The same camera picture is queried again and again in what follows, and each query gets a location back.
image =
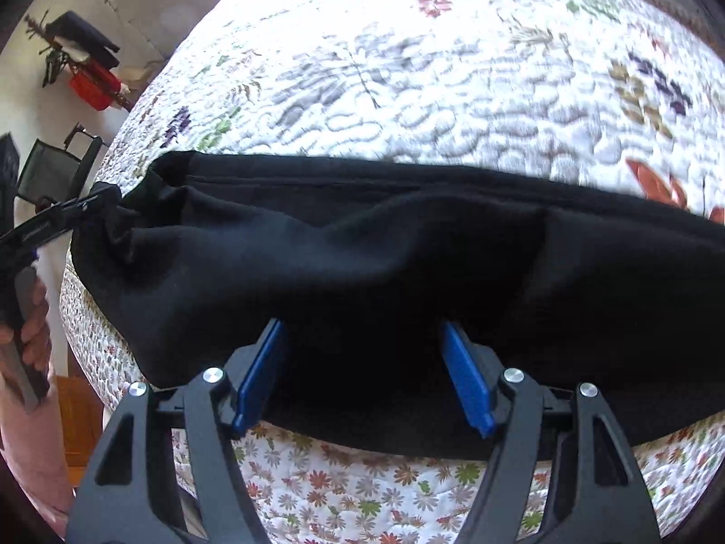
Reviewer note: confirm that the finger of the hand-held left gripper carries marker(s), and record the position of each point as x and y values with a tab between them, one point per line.
62	212

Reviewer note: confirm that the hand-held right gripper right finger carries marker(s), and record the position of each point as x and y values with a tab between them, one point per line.
464	379

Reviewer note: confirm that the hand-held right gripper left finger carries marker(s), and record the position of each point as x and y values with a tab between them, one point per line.
260	374

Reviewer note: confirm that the black pants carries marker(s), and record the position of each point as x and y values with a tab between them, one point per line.
368	249

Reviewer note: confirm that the person's left forearm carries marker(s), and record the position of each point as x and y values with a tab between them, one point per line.
28	453

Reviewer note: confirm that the person's left hand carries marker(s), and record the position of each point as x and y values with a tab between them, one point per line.
38	334

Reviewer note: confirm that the black mesh chair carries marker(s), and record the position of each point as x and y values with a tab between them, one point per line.
48	167

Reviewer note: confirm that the red plastic crate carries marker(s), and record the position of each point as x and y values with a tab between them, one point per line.
93	88

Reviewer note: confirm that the black bag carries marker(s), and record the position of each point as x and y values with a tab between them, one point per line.
82	37

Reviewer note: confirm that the floral quilted bedspread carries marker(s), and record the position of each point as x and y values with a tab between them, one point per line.
453	96

